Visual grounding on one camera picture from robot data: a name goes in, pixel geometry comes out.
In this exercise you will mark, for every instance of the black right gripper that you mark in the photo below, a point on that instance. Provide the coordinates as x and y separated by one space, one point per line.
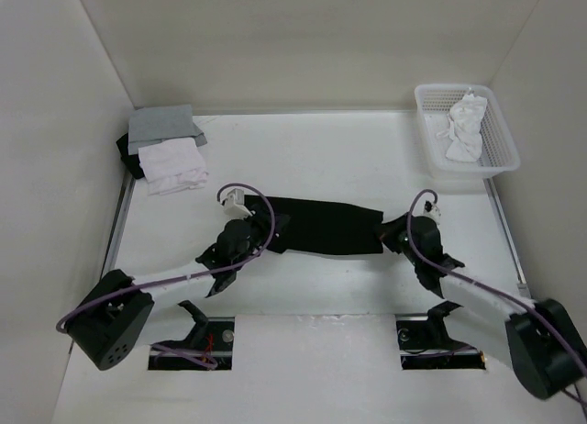
389 229

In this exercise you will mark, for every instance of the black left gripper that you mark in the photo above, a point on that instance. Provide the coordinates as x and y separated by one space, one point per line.
263 220

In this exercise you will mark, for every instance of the black tank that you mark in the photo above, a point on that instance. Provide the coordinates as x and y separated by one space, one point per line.
328 228
131 161

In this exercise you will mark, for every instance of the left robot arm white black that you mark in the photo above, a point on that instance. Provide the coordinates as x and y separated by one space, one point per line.
122 312

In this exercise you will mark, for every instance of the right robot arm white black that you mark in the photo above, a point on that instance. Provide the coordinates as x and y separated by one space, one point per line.
537 340

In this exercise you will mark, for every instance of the white folded tank top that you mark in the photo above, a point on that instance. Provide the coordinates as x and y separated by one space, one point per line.
172 166

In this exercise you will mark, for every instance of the white crumpled tank top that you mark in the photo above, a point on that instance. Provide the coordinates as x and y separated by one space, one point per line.
464 129

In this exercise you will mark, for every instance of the grey folded tank top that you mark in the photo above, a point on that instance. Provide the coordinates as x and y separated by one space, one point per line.
153 125

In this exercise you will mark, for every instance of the black folded tank top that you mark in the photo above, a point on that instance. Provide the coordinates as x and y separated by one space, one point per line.
131 161

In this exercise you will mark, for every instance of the white plastic laundry basket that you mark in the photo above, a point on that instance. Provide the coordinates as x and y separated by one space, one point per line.
499 153

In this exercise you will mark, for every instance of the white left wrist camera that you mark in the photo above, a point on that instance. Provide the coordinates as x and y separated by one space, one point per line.
234 204

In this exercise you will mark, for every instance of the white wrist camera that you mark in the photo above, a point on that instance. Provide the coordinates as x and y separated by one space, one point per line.
234 204
432 211

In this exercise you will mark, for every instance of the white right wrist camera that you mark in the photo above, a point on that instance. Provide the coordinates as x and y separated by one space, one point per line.
432 211

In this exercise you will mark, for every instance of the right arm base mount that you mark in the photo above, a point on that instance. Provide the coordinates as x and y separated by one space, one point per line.
424 343

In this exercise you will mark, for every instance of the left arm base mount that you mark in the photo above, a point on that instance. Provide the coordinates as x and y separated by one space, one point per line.
194 341

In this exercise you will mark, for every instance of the left aluminium table rail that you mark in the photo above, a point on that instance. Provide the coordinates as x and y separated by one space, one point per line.
118 225

